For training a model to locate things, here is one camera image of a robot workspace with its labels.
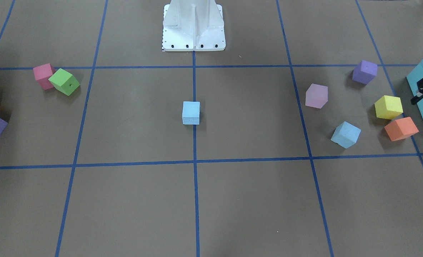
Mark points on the light blue foam block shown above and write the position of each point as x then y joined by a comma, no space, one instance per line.
191,113
346,135

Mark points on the lilac pink foam block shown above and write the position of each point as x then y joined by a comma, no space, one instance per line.
316,96

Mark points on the magenta foam block beside green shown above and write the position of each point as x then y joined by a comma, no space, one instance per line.
42,74

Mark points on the yellow foam block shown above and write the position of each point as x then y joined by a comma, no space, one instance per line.
388,107

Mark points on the orange foam block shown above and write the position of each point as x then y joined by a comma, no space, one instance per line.
401,128

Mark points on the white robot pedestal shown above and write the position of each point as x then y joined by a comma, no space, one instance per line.
193,25

